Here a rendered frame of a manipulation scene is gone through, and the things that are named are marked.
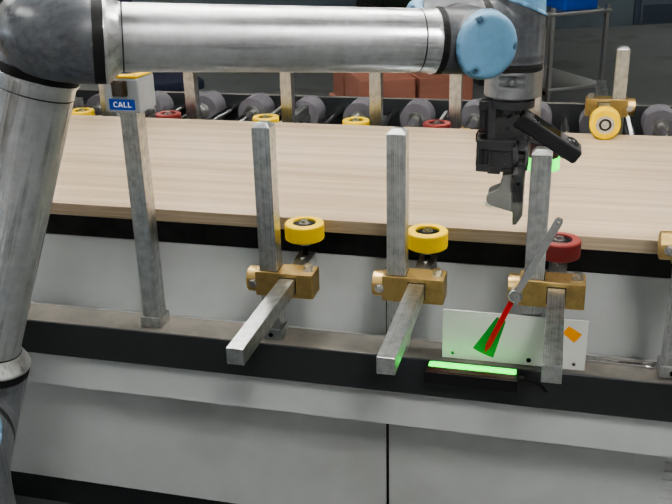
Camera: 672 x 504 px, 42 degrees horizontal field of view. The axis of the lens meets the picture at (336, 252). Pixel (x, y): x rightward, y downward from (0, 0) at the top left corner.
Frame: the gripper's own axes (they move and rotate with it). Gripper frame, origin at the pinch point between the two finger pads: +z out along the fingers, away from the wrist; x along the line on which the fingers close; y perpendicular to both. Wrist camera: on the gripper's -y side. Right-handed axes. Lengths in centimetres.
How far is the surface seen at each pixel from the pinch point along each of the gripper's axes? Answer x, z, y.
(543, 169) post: -6.1, -6.6, -3.3
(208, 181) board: -43, 11, 74
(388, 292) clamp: -5.3, 18.3, 23.3
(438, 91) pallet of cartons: -428, 67, 74
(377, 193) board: -41, 11, 33
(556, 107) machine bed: -167, 18, -4
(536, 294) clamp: -5.3, 16.3, -3.6
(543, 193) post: -6.1, -2.4, -3.6
